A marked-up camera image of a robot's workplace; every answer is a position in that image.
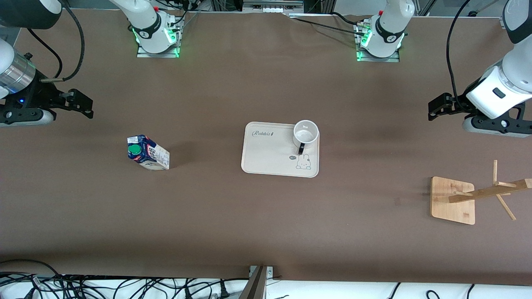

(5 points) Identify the blue milk carton green cap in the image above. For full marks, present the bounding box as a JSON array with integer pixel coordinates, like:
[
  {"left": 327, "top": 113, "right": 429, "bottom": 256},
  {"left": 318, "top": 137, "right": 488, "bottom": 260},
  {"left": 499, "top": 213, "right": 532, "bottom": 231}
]
[{"left": 127, "top": 134, "right": 170, "bottom": 171}]

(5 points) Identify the white mug black handle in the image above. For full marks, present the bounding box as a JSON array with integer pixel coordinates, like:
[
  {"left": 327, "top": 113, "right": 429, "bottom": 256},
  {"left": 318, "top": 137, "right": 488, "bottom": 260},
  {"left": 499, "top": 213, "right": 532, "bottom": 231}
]
[{"left": 293, "top": 120, "right": 320, "bottom": 155}]

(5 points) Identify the wooden mug rack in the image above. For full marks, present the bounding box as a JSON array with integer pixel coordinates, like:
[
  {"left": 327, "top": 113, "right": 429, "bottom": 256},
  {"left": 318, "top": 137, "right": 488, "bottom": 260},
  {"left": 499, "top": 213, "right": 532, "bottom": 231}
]
[{"left": 430, "top": 160, "right": 532, "bottom": 225}]

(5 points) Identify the cream rabbit print tray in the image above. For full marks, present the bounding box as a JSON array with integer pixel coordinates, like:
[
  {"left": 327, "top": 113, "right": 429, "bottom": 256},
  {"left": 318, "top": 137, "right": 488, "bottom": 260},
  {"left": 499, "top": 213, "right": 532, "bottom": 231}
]
[{"left": 241, "top": 122, "right": 320, "bottom": 178}]

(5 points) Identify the white power strip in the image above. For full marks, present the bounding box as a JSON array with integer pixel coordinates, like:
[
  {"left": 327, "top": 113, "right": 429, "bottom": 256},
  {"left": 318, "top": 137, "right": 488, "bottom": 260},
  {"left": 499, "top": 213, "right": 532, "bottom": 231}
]
[{"left": 243, "top": 0, "right": 304, "bottom": 13}]

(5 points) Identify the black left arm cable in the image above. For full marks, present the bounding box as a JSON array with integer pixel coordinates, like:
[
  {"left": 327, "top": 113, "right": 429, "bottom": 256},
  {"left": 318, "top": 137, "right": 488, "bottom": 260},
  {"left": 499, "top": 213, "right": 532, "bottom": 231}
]
[{"left": 446, "top": 0, "right": 474, "bottom": 112}]

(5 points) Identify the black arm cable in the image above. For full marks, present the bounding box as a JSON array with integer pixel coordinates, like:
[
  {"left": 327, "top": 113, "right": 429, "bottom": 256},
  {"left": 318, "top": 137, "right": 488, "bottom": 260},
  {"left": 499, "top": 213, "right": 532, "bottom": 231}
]
[
  {"left": 27, "top": 0, "right": 86, "bottom": 83},
  {"left": 446, "top": 0, "right": 474, "bottom": 112}
]

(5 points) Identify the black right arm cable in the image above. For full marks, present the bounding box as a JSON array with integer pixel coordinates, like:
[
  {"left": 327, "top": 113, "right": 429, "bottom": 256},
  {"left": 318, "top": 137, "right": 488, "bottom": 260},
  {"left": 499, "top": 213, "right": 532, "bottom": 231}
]
[{"left": 27, "top": 0, "right": 86, "bottom": 83}]

